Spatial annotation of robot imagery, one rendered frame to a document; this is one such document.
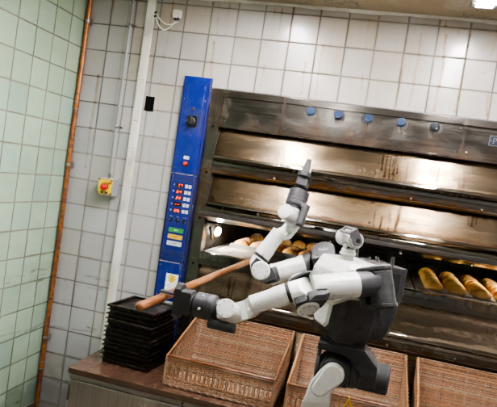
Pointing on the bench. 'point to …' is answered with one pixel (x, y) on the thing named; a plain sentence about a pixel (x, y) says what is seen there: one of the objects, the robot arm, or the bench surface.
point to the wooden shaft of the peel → (190, 285)
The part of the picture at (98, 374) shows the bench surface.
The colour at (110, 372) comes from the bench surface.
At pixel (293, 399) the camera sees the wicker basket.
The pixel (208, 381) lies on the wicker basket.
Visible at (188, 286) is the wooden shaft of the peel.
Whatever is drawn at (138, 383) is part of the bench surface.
